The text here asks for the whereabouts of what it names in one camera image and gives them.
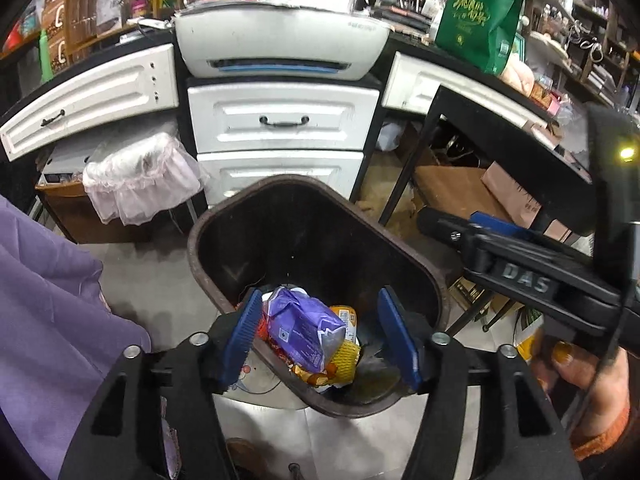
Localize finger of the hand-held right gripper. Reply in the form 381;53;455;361
470;211;539;244
416;207;482;257

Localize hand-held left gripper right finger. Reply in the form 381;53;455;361
376;285;584;480

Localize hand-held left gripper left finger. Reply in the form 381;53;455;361
59;287;264;480

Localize purple snack packet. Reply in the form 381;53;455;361
262;286;349;374

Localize dark brown trash bin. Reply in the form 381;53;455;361
187;175;451;419

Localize person's right forearm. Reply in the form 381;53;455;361
569;402;640;480

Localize person's right hand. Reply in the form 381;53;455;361
529;340;632;442

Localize cardboard boxes under desk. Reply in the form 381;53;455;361
481;161;572;242

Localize brown cardboard box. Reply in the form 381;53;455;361
414;162;502;222

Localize yellow white bag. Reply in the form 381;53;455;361
514;304;547;362

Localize black metal table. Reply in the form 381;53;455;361
379;84;597;337

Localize peach round cushion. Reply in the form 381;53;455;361
499;54;537;97

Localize white bottom drawer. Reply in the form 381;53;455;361
196;149;366;209

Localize purple tablecloth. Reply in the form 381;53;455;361
0;192;152;480

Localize green tote bag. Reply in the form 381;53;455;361
433;0;527;77

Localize grey flat device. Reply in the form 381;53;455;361
39;139;102;187

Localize white printer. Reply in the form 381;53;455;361
173;0;392;81

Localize long white drawer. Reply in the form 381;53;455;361
0;42;180;162

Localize green bottle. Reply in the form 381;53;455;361
38;27;55;84

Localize wooden shelf rack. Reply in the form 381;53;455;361
64;0;182;62

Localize white drawer without handle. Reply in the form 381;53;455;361
381;51;552;129

